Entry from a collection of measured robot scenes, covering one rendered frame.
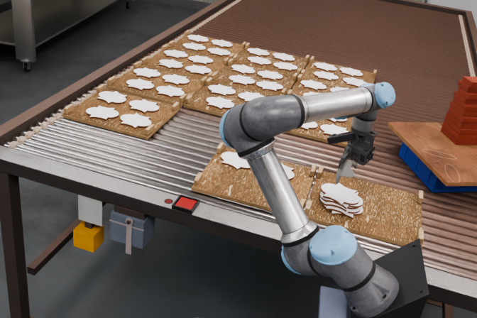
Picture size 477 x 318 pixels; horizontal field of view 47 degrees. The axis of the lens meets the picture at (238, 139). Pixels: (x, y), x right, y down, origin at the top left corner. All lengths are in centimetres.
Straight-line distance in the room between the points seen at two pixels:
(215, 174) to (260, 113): 71
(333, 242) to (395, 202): 71
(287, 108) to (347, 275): 47
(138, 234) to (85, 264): 109
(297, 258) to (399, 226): 55
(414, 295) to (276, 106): 61
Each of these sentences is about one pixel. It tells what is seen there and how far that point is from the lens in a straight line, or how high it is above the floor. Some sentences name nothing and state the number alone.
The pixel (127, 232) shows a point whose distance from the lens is 204.
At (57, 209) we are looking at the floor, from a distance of 350.
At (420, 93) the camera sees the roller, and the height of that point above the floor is 92.
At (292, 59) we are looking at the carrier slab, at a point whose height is 95.
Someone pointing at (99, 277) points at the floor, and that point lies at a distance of 301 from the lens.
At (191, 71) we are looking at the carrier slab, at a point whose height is 95.
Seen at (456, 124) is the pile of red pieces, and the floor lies 112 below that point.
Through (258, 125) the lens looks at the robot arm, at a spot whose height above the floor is 141.
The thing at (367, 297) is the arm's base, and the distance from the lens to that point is 154.
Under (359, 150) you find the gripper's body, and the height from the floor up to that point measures 119.
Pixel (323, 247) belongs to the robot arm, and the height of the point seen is 114.
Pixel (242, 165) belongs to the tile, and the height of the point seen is 94.
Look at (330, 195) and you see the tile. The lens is 201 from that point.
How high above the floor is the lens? 203
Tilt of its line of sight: 28 degrees down
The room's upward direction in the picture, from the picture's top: 8 degrees clockwise
